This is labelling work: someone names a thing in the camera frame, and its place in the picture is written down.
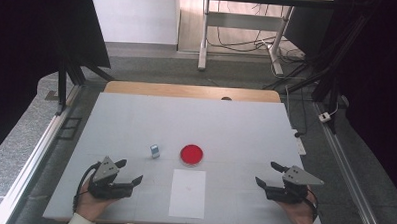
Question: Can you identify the black rectangular floor frame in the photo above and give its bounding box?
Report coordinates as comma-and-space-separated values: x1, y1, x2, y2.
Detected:
56, 116, 83, 142

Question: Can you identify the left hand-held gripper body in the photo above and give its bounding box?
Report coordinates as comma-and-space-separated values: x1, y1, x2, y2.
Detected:
86, 155, 137, 201

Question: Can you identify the round red ink pad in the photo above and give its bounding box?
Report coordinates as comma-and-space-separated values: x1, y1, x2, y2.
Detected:
179, 143, 205, 167

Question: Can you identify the aluminium floor rail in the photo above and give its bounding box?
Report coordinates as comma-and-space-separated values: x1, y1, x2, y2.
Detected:
308, 101, 390, 224
0, 81, 84, 224

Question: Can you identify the black curtain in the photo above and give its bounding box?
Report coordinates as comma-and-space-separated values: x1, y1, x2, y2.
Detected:
0, 0, 113, 168
311, 0, 397, 203

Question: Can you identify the person's left hand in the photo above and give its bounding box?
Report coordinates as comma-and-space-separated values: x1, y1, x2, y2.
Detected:
75, 178, 119, 223

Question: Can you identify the black metal stand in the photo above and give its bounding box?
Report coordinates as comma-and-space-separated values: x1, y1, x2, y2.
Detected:
53, 43, 117, 119
261, 7, 349, 135

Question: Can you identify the tangle of black floor cables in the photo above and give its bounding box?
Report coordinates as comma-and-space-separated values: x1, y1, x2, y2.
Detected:
206, 0, 308, 65

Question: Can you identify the person's right hand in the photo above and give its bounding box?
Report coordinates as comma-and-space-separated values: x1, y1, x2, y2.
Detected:
275, 184, 319, 224

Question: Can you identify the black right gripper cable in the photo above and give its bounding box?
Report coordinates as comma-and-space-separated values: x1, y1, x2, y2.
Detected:
304, 188, 320, 224

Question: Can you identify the white table cover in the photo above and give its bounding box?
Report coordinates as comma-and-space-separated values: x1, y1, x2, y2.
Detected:
42, 90, 327, 224

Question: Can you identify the white power strip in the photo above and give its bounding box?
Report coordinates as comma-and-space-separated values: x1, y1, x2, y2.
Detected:
291, 128, 308, 157

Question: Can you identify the white paper sheet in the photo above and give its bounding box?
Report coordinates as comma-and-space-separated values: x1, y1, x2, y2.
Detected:
168, 168, 207, 220

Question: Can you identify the small blue stamp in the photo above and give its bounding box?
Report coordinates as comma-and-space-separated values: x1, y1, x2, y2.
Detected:
149, 143, 161, 160

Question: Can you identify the white metal desk frame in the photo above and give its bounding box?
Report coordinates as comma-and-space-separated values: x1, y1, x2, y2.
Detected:
197, 0, 296, 76

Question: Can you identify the small white adapter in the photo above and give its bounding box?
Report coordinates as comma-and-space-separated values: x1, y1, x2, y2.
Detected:
317, 111, 333, 124

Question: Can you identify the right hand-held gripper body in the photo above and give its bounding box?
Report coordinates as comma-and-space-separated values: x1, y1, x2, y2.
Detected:
264, 163, 326, 206

